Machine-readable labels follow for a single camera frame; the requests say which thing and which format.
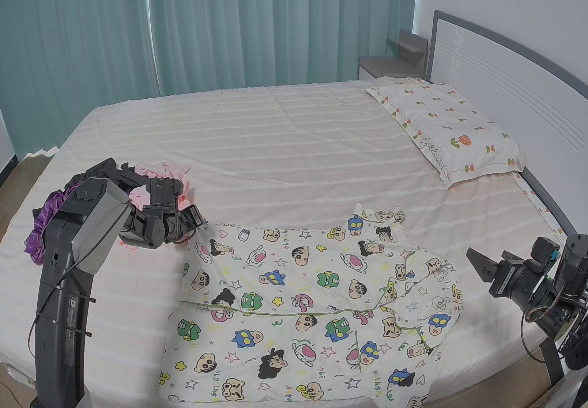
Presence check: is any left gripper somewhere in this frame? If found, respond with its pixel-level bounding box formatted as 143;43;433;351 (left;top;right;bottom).
170;203;204;244

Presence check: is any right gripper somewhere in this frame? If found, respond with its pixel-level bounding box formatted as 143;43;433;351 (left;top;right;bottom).
466;247;538;302

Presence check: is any white printed pyjama top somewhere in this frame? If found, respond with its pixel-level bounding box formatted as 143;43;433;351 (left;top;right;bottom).
158;204;466;408

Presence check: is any bed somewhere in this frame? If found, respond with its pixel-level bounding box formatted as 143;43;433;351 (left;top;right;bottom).
0;9;588;408

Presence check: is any pink garment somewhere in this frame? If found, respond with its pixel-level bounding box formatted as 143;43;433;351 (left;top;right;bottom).
119;160;194;251

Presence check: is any black garment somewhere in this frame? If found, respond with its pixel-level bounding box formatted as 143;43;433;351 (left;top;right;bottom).
64;157;139;196

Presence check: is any white printed pillow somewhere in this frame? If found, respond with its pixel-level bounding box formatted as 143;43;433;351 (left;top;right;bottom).
365;77;527;190

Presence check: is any purple satin garment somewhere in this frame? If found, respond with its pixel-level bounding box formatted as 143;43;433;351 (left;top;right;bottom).
25;189;70;267

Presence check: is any blue-green curtain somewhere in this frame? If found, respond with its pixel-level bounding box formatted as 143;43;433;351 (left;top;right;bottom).
147;0;420;97
0;0;160;164

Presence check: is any grey white bedside table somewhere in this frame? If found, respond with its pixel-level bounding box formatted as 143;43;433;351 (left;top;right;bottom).
358;28;429;82

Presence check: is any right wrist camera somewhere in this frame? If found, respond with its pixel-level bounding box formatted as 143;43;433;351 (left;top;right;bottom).
530;236;561;273

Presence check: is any black cable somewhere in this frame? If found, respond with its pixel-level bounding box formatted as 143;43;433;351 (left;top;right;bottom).
28;209;129;361
520;305;559;365

